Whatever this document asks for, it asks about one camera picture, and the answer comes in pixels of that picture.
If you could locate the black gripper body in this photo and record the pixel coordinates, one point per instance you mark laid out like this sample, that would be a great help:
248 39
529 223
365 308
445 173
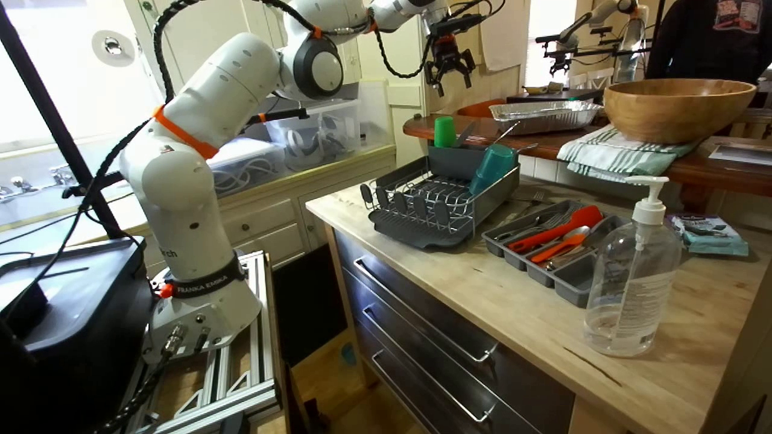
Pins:
451 48

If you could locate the light green plastic cup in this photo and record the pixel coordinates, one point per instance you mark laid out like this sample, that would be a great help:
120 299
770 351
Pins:
445 133

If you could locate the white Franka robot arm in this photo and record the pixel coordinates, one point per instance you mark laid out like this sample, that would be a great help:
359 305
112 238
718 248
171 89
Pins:
178 200

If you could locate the teal plastic cup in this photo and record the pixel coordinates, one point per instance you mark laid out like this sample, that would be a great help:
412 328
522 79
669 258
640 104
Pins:
493 168

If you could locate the aluminium foil pan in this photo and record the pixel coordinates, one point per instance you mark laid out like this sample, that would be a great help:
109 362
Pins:
552 116

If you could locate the clear plastic storage bin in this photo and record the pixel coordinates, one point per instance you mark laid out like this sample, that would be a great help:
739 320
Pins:
340 128

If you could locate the grey dish rack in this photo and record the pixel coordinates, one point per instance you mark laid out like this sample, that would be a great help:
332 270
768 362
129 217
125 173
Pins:
418 217

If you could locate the silver metal cutlery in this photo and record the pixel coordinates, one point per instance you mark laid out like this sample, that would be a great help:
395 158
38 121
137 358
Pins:
528 215

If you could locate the green striped white towel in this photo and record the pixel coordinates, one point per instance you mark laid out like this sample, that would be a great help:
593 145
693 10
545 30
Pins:
612 153

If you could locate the red plastic utensil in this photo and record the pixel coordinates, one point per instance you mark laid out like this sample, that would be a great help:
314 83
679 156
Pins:
557 230

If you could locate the orange plastic utensil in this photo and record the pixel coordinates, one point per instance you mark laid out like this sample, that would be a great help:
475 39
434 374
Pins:
558 246

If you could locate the wooden bowl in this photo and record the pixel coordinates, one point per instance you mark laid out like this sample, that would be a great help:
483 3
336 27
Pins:
676 110

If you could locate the grey cutlery tray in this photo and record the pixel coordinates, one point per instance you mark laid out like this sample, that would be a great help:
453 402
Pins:
569 279

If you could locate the white low drawer cabinet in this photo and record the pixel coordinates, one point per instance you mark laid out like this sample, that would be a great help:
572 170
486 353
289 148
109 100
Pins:
256 221

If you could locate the person in black hoodie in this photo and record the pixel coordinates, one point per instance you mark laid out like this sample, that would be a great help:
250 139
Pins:
708 39

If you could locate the steel drawer cabinet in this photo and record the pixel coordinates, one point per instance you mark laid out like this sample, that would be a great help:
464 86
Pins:
418 339

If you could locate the clear pump soap bottle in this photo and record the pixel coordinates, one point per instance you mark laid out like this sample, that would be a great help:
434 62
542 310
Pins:
630 281

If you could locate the teal flat pack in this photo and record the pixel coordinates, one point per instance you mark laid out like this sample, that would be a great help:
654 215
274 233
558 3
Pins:
712 238

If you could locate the black tripod pole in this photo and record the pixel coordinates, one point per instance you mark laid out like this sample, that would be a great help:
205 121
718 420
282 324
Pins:
57 121

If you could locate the black box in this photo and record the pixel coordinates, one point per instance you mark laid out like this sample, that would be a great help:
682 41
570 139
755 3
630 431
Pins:
74 339

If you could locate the white round wall fixture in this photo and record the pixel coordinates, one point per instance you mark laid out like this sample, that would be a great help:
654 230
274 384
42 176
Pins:
112 48

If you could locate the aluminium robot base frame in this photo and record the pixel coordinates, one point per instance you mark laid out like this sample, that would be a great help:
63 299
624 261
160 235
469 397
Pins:
243 387

